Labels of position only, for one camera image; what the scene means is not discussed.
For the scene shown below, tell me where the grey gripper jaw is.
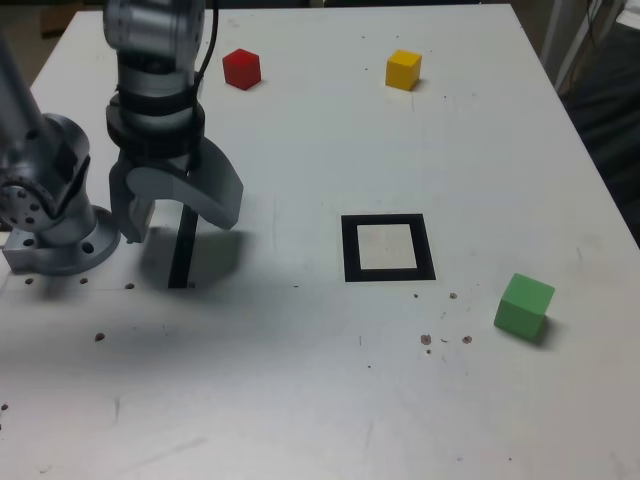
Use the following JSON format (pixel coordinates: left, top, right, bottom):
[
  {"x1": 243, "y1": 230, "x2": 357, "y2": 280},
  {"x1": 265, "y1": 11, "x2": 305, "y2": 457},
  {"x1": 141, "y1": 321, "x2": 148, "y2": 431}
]
[
  {"x1": 108, "y1": 158, "x2": 157, "y2": 246},
  {"x1": 124, "y1": 138, "x2": 245, "y2": 232}
]

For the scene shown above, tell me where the red cube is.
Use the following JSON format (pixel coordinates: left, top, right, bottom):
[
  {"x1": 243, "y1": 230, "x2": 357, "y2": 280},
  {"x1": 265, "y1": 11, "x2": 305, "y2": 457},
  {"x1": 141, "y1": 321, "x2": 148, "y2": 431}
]
[{"x1": 222, "y1": 48, "x2": 263, "y2": 91}]

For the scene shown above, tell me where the yellow cube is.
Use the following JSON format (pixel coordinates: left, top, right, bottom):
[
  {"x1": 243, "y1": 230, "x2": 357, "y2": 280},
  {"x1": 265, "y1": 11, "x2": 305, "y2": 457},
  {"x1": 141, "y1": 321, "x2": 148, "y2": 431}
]
[{"x1": 385, "y1": 48, "x2": 423, "y2": 92}]

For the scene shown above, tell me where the green cube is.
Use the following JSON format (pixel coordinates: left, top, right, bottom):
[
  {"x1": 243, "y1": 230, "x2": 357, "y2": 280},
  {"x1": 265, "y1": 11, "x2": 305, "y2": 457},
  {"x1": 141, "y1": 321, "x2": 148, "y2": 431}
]
[{"x1": 493, "y1": 272, "x2": 557, "y2": 345}]

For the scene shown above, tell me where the black tape square outline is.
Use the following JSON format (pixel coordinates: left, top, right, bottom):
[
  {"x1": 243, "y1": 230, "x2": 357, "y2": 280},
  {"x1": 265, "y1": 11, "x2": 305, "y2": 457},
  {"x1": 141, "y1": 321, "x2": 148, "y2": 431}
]
[{"x1": 340, "y1": 213, "x2": 437, "y2": 284}]

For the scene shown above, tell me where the black tape strip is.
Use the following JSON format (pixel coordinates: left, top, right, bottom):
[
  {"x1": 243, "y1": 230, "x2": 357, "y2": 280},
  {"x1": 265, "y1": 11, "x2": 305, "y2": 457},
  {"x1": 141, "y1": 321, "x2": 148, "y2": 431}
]
[{"x1": 167, "y1": 204, "x2": 200, "y2": 290}]

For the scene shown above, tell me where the brown cardboard box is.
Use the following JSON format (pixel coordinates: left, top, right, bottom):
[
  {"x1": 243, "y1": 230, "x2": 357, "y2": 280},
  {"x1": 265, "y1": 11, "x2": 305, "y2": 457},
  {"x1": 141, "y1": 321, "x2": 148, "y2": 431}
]
[{"x1": 39, "y1": 0, "x2": 84, "y2": 37}]

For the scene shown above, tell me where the white metal frame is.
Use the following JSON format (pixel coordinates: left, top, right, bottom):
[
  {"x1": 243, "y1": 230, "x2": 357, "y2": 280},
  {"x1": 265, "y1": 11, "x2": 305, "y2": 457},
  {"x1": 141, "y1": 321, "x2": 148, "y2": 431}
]
[{"x1": 542, "y1": 0, "x2": 626, "y2": 96}]

